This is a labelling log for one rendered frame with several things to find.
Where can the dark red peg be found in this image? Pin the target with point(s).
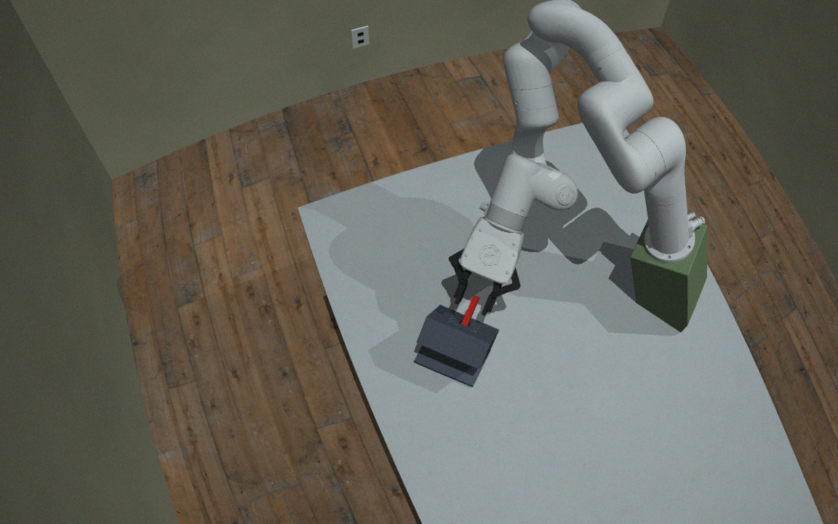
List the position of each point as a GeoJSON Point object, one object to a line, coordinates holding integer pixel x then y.
{"type": "Point", "coordinates": [470, 310]}

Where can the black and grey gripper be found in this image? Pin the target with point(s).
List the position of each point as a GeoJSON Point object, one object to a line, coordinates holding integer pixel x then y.
{"type": "Point", "coordinates": [492, 253]}

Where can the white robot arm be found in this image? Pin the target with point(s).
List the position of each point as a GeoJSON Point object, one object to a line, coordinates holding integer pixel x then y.
{"type": "Point", "coordinates": [621, 98]}

